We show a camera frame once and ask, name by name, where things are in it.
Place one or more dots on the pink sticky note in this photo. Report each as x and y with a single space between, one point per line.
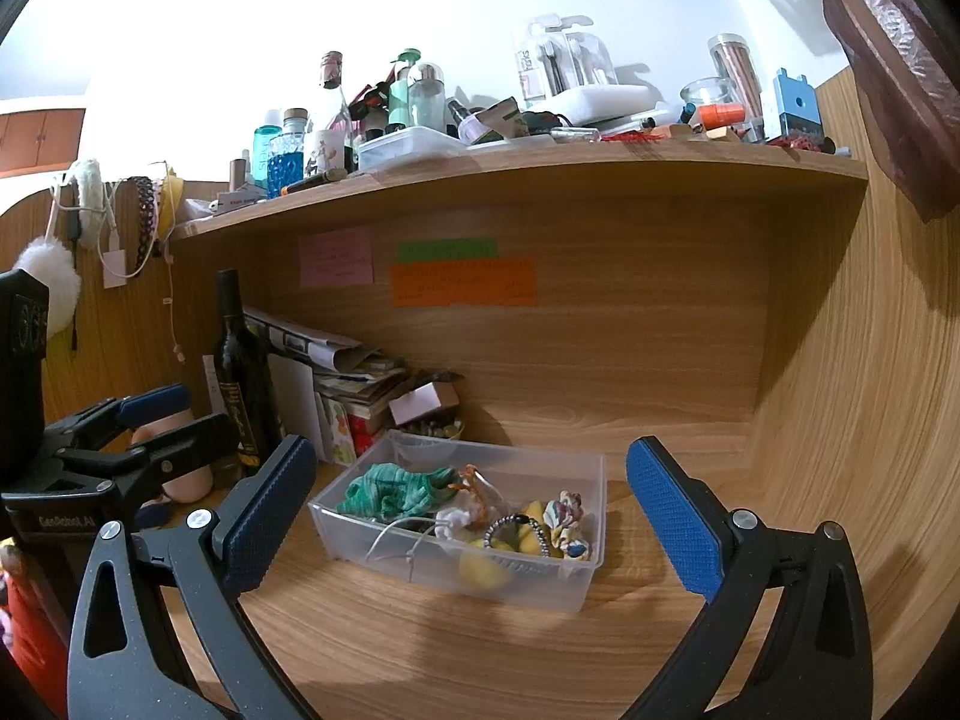
336 258

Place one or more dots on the tall jar with sticks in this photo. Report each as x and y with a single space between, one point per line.
731 57

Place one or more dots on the green pump bottle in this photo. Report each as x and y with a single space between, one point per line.
398 83

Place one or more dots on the green sticky note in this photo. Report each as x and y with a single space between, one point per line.
446 250

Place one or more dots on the orange cap marker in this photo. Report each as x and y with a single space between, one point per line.
718 115

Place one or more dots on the white tray with bottles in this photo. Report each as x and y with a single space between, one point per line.
565 68

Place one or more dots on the green knitted cloth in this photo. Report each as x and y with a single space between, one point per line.
387 492

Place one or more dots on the yellow felt ball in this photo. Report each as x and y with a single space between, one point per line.
481 571

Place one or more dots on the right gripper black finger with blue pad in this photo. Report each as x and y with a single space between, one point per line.
125 659
783 630

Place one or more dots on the clear lidded plastic container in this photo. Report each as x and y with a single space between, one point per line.
408 144

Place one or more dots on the dark wine bottle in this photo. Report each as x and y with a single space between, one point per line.
244 379

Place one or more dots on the clear plastic storage bin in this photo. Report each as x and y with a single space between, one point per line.
521 475

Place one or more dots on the pink mug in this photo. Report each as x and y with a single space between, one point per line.
186 481

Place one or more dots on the blue plastic block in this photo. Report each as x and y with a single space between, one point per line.
796 105

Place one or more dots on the yellow sponge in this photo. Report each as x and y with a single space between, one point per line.
533 536

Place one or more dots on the white fluffy pompom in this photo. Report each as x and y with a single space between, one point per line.
51 263

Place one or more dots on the blue beads glass bottle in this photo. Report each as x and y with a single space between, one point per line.
285 165

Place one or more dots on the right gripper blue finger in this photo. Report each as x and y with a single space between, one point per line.
98 425

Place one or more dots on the small open cardboard box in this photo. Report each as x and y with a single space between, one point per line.
431 409

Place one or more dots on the white drawstring pouch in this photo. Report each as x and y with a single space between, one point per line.
476 506

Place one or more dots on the orange sticky note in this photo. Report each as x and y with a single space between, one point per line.
506 282

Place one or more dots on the stack of newspapers and books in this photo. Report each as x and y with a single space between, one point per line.
331 389

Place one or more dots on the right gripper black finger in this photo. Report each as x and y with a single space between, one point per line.
139 472

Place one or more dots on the floral fabric scrunchie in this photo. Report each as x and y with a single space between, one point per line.
563 520

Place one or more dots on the wooden shelf board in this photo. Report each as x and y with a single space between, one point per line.
676 169

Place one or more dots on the brown plastic bag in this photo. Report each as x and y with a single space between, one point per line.
904 56

